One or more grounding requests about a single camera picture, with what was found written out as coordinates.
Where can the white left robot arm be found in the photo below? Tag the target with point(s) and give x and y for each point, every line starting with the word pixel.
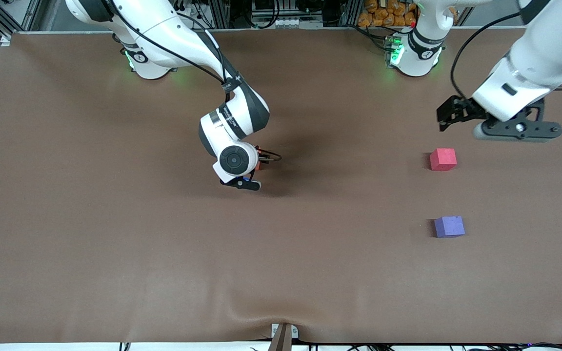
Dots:
pixel 554 34

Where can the red foam cube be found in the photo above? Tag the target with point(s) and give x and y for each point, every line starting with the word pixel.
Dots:
pixel 443 160

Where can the orange foam cube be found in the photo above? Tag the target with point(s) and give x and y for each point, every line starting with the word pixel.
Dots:
pixel 258 165

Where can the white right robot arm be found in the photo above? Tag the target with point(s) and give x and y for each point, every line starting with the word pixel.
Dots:
pixel 164 29

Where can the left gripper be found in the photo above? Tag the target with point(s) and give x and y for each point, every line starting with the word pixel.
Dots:
pixel 462 111

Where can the white connector strip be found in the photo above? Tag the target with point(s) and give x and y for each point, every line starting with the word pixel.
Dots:
pixel 286 22

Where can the purple foam cube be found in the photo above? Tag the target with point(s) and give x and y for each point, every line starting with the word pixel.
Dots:
pixel 449 227

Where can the orange snack bags pile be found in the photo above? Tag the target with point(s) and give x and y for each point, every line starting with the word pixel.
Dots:
pixel 383 12

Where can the brown table mat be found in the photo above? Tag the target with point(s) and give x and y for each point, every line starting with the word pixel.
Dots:
pixel 115 219

